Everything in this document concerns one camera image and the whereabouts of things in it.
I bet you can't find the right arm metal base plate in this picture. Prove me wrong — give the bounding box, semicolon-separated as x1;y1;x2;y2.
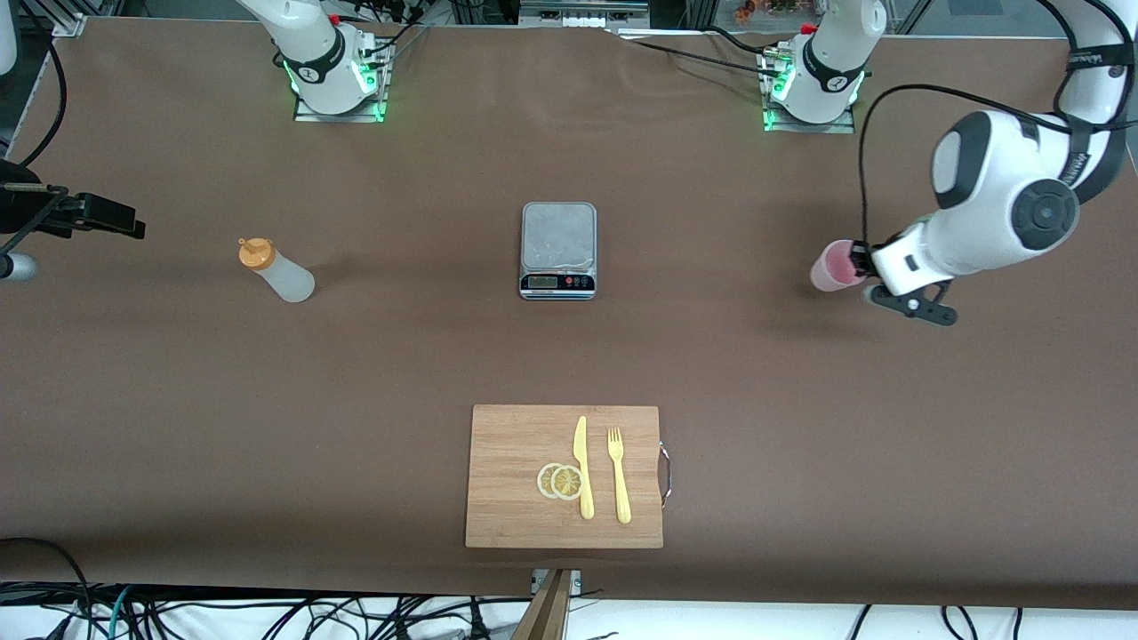
293;36;392;124

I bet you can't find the translucent sauce bottle orange cap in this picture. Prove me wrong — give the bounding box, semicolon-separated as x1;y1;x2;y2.
237;236;317;304

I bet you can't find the yellow plastic knife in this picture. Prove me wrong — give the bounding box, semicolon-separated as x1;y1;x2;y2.
573;415;596;521

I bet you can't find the wooden post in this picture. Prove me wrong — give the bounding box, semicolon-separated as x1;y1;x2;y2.
511;569;574;640

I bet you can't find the silver digital kitchen scale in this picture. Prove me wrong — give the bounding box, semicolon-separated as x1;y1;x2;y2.
519;202;597;301

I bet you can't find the black table cable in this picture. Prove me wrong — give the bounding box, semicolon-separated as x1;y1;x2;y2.
704;25;781;56
613;34;783;79

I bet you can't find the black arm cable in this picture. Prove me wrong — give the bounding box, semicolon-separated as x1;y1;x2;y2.
16;0;69;172
856;84;1123;252

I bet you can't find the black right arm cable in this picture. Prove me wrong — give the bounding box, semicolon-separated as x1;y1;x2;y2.
16;0;69;172

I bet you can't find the black floor cable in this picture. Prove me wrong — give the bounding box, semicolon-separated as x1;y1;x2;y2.
0;537;95;640

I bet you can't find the teal floor cable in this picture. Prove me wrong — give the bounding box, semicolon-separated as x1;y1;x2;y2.
107;587;136;640

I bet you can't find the wooden cutting board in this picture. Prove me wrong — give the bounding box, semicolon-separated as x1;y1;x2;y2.
465;404;665;549

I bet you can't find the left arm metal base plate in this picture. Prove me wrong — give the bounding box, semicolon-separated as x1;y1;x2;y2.
762;49;856;134

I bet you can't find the yellow plastic fork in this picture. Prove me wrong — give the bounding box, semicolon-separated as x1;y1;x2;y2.
607;427;633;524

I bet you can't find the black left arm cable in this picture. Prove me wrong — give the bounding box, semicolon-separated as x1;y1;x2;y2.
856;84;1123;252

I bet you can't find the white power strip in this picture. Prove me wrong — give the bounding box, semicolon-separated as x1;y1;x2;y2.
547;7;650;29

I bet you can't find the pink plastic cup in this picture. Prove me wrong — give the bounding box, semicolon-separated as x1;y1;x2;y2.
809;238;868;292

